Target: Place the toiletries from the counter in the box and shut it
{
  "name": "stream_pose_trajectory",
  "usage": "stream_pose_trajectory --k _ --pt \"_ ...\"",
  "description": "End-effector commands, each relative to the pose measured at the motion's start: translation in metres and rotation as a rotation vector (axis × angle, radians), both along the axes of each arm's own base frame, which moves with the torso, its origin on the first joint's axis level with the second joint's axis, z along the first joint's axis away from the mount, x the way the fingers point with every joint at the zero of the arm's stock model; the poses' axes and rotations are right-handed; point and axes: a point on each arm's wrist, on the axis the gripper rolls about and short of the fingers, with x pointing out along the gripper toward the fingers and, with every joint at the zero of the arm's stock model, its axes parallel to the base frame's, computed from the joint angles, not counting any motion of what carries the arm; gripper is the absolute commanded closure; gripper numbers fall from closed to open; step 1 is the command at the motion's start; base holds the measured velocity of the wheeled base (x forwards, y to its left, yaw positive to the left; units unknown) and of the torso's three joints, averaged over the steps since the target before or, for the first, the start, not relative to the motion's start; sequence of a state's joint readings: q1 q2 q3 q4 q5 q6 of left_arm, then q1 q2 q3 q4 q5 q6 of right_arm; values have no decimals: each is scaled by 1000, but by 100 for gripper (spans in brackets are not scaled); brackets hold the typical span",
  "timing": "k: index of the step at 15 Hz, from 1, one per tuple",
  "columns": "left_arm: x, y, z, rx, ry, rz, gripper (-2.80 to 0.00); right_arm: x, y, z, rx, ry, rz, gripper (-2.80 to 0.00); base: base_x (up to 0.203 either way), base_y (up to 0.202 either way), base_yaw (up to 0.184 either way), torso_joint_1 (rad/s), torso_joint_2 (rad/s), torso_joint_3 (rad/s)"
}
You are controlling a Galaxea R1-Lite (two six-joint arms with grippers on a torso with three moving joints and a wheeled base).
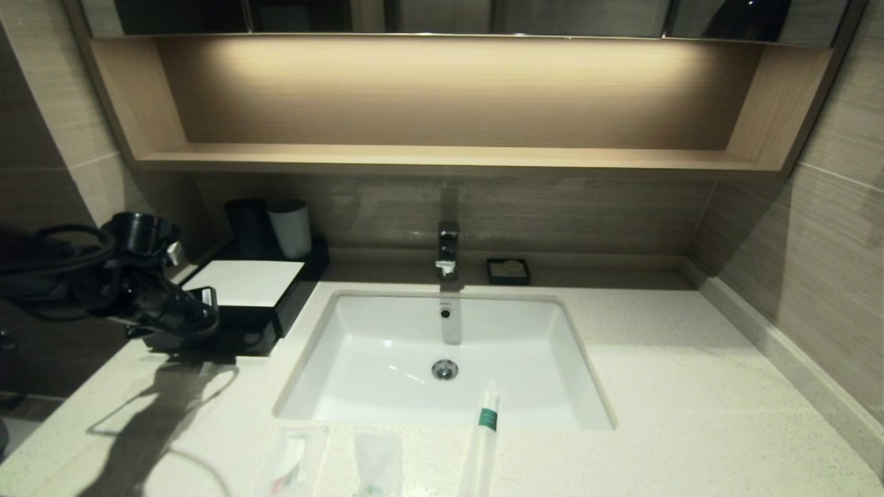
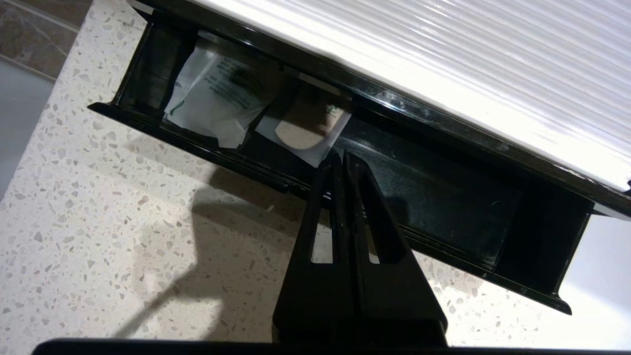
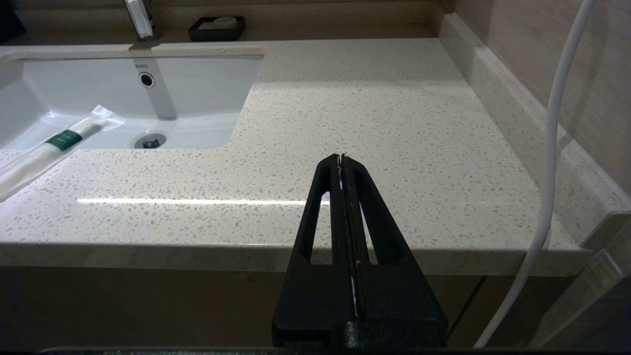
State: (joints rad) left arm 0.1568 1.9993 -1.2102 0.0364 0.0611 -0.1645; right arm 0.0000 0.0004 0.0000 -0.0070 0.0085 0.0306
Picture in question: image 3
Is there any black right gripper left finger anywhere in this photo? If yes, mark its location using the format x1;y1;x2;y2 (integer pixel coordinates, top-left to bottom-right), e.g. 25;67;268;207
272;154;358;348

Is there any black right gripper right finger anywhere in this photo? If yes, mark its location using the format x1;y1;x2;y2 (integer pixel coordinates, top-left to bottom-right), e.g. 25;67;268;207
342;154;448;348

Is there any long packet with green band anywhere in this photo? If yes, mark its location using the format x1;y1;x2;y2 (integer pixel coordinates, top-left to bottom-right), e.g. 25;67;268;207
0;105;127;202

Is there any wooden vanity cabinet front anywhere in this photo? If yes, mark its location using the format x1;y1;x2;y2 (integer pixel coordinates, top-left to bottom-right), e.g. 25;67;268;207
0;266;582;348

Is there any chrome sink drain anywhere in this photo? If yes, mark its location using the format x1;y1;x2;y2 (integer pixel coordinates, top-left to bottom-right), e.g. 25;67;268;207
134;133;167;149

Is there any white sink basin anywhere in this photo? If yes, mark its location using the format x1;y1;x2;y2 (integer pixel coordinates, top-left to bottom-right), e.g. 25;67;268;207
0;45;267;150

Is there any speckled stone backsplash ledge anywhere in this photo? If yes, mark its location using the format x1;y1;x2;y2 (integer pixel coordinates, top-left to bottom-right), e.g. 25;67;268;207
438;12;631;247

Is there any black soap dish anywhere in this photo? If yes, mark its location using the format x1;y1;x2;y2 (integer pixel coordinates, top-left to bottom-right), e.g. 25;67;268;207
188;16;246;42

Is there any chrome faucet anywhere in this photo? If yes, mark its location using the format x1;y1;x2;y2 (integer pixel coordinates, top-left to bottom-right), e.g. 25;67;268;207
123;0;163;42

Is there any white cable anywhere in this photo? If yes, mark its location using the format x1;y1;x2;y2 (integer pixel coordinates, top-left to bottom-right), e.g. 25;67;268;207
472;0;598;348

